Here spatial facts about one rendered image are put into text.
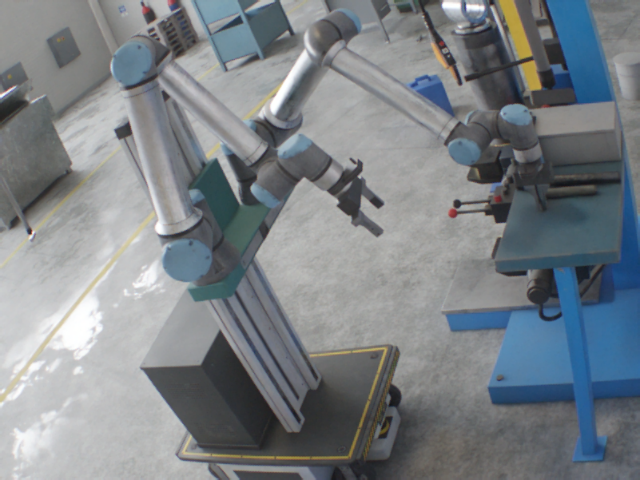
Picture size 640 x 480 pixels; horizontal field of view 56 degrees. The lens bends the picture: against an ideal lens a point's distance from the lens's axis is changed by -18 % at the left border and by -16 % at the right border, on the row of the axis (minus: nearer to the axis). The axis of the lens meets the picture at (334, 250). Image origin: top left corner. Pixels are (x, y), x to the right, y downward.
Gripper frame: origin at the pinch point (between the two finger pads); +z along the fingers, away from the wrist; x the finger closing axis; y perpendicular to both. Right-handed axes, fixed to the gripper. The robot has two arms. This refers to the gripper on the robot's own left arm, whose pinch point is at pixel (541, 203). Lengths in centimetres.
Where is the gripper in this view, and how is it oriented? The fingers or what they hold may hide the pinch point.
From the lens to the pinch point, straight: 220.3
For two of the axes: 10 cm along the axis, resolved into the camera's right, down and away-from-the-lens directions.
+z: 3.7, 7.9, 4.8
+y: 3.8, -6.0, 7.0
